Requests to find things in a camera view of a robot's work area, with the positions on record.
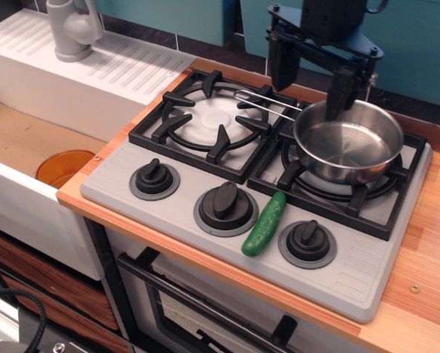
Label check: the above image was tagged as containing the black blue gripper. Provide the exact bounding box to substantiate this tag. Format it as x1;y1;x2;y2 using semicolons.
267;1;385;121

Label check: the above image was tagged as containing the stainless steel saucepan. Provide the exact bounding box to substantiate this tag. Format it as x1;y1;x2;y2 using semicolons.
233;90;404;185

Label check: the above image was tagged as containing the green toy pickle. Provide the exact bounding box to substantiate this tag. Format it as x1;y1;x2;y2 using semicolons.
241;191;286;257

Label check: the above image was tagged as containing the black middle stove knob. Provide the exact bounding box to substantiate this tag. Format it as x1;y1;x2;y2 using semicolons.
194;182;259;238

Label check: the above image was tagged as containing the black stove knob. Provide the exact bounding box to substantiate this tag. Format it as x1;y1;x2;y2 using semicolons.
278;220;338;270
129;158;180;202
194;182;259;238

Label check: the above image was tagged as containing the grey toy stove top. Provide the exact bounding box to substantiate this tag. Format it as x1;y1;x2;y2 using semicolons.
79;69;433;324

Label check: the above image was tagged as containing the black right stove knob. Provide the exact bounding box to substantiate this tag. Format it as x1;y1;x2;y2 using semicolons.
278;220;338;270

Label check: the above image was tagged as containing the black left stove knob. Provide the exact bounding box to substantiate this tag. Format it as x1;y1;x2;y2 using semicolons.
129;158;180;202

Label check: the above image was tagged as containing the black left burner grate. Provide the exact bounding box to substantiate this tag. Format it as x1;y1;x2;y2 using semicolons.
129;70;298;184

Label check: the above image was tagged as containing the black burner grate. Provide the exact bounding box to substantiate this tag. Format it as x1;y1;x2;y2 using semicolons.
248;122;433;240
129;70;298;184

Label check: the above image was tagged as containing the white left burner disc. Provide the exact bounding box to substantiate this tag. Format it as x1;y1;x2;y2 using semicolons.
177;98;262;146

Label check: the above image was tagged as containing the black right burner grate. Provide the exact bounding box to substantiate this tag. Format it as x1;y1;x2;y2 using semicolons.
248;122;433;240

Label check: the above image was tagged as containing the grey toy faucet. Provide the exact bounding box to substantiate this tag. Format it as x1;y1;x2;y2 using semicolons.
46;0;104;63

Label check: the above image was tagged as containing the orange plastic plate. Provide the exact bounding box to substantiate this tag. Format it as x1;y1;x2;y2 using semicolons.
35;149;95;189

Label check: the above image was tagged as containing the white toy sink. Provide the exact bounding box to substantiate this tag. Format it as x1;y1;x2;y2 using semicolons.
0;10;193;280

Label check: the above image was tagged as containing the wood grain drawer front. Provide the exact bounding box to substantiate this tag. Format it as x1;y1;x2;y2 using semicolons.
0;231;129;352

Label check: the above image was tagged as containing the oven door with black handle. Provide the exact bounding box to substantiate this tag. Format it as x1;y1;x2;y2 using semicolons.
116;246;375;353

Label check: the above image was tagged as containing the black braided cable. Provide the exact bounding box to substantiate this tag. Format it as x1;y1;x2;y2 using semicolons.
0;288;46;353

